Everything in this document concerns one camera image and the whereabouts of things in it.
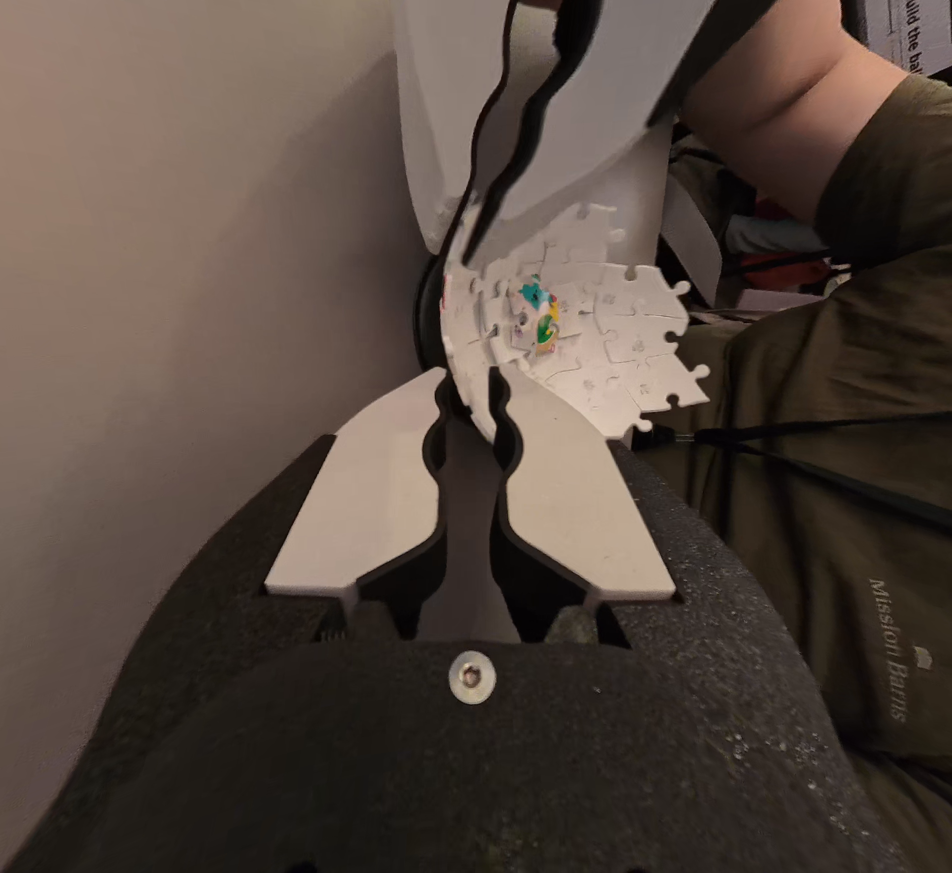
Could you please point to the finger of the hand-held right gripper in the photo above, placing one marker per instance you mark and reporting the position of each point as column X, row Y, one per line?
column 639, row 33
column 454, row 33

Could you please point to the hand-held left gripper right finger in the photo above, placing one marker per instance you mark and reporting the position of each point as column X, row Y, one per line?
column 580, row 508

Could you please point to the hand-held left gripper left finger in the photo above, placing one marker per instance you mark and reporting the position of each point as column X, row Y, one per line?
column 364, row 508

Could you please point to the white half puzzle ball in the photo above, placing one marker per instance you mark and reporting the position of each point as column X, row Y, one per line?
column 617, row 337

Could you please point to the person's right forearm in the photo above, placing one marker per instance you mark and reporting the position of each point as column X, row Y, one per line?
column 781, row 107

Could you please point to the colourful loose puzzle piece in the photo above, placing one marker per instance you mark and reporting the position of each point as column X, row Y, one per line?
column 539, row 315

